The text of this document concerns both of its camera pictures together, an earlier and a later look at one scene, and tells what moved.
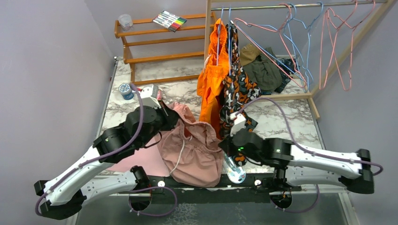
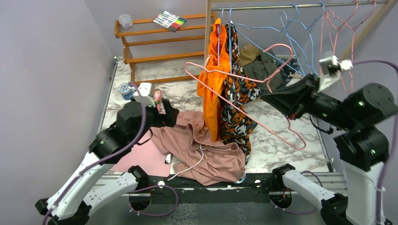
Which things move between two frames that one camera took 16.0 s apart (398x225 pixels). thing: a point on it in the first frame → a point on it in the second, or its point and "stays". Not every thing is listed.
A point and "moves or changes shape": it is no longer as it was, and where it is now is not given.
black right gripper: x=226 y=144 → x=294 y=99
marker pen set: x=169 y=20 stays
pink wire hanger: x=299 y=73 → x=267 y=80
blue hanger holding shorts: x=229 y=38 stays
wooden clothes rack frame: x=209 y=4 stays
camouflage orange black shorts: x=239 y=91 stays
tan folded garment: x=248 y=54 stays
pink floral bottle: x=159 y=95 stays
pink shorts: x=192 y=153 moves or changes shape
